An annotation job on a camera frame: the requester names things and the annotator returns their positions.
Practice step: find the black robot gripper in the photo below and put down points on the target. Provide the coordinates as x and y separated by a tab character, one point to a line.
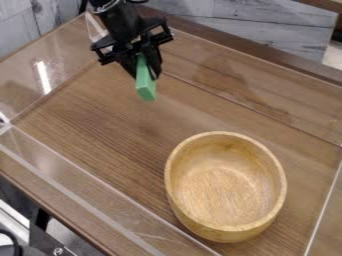
132	35

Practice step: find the green rectangular block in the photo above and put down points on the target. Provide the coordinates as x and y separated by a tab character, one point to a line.
144	83

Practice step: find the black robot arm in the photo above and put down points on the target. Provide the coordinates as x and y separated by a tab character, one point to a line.
134	35

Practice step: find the light wooden oval bowl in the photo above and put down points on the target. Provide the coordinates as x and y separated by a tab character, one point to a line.
226	186

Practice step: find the clear acrylic corner bracket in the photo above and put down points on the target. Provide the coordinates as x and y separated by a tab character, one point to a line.
96	32

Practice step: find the black table leg bracket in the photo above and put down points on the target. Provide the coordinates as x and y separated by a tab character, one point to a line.
40	240

